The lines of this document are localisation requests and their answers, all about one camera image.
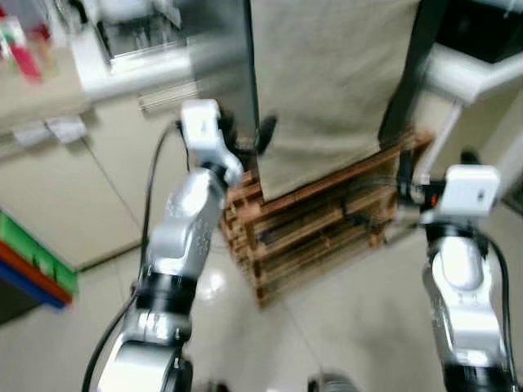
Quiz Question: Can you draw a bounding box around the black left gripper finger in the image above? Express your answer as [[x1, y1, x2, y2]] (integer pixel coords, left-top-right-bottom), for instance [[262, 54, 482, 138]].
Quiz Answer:
[[256, 114, 279, 154]]

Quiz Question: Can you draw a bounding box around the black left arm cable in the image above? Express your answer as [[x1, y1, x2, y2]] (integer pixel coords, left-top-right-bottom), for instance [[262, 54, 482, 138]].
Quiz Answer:
[[82, 121, 182, 392]]

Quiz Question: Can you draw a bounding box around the large wrinkled beige cloth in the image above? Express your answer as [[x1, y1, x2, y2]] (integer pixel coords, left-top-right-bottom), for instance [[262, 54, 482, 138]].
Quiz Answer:
[[248, 0, 423, 203]]

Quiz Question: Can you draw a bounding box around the grey robot right leg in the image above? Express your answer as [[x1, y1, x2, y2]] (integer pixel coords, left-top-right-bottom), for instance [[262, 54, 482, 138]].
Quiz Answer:
[[306, 372, 360, 392]]

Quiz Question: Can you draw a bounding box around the steel gas stove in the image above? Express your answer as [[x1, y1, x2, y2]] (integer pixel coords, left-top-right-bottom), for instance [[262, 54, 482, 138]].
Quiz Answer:
[[92, 12, 197, 73]]

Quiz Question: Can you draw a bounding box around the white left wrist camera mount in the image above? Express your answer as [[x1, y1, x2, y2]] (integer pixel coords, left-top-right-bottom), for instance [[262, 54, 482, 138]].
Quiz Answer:
[[180, 100, 244, 185]]

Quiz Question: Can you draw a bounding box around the grey robot leg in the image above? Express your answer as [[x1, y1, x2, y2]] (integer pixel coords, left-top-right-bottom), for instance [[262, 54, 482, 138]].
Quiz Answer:
[[184, 380, 230, 392], [306, 372, 360, 392]]

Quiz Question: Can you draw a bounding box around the beige kitchen cabinet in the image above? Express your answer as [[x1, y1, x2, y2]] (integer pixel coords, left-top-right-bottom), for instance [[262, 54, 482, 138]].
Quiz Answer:
[[0, 45, 246, 274]]

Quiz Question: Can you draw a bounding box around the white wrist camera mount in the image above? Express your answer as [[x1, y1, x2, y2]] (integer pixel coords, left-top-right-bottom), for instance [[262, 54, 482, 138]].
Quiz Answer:
[[421, 163, 502, 225], [180, 100, 244, 185]]

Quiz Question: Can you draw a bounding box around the wooden slatted rack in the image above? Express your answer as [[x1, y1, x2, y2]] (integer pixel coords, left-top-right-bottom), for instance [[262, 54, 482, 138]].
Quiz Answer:
[[219, 129, 434, 310]]

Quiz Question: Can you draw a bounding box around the white green red carton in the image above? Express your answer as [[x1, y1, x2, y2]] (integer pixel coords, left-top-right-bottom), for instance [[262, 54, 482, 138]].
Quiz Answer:
[[0, 16, 25, 58]]

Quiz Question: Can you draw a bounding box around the grey robot left leg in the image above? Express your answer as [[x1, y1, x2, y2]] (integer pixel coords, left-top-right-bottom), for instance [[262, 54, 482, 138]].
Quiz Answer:
[[184, 380, 230, 392]]

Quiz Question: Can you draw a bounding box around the white paper tag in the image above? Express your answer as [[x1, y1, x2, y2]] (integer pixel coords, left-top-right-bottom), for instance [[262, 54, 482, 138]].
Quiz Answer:
[[47, 116, 89, 144], [12, 122, 48, 148]]

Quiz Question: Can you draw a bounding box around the beige side cabinet white top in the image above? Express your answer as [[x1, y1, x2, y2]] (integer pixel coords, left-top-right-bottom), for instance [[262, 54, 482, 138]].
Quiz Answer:
[[413, 45, 523, 213]]

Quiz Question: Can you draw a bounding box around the black countertop appliance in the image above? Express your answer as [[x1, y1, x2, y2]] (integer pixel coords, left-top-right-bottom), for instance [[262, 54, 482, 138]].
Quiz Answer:
[[437, 0, 523, 65]]

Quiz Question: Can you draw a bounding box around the silver cabinet handle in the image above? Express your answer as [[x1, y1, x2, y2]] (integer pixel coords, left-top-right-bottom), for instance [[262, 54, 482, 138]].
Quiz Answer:
[[139, 82, 201, 111]]

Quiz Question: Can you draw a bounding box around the pink lidded plastic container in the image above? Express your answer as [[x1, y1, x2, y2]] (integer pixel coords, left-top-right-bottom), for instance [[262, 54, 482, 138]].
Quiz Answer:
[[10, 37, 43, 84]]

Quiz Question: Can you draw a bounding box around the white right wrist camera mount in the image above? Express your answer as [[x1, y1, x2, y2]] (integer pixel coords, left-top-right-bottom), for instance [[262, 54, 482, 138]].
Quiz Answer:
[[421, 163, 502, 225]]

